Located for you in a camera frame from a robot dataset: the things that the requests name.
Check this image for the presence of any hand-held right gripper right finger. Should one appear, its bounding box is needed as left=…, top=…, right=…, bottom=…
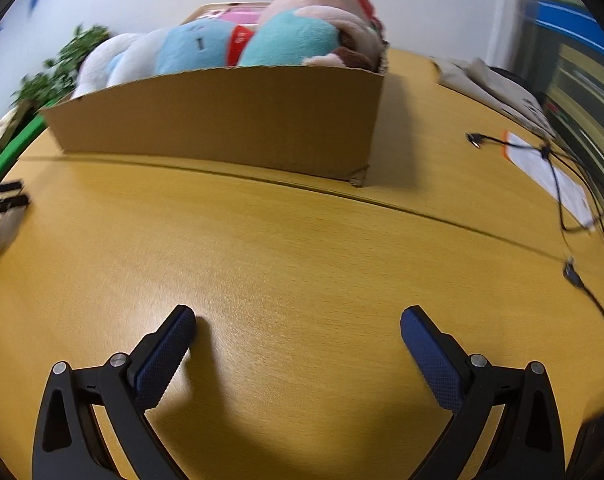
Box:
left=401, top=305, right=568, bottom=480

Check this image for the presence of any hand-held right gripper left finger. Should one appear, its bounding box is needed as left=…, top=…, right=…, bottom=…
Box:
left=32, top=305, right=197, bottom=480

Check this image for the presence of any cardboard box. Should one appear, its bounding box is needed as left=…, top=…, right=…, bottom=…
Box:
left=40, top=47, right=390, bottom=188

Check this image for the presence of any pink pig plush toy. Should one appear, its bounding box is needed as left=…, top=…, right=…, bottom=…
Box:
left=237, top=0, right=387, bottom=68

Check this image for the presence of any green planter ledge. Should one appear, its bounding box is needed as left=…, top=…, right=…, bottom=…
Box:
left=0, top=115, right=47, bottom=181

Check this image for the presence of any green potted plant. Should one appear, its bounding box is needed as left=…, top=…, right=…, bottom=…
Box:
left=12, top=24, right=112, bottom=111

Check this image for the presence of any white paper sheet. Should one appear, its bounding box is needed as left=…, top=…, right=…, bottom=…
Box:
left=502, top=130, right=595, bottom=231

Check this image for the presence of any blue and white plush toy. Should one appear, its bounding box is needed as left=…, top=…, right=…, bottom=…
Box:
left=74, top=22, right=255, bottom=98

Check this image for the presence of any grey cloth bag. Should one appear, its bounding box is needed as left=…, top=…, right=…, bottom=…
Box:
left=432, top=57, right=558, bottom=136

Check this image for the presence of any blue banner strip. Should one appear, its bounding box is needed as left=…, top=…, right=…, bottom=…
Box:
left=524, top=0, right=604, bottom=61

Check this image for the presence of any black cable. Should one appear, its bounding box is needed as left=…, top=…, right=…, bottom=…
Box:
left=466, top=132, right=604, bottom=233
left=562, top=257, right=604, bottom=338

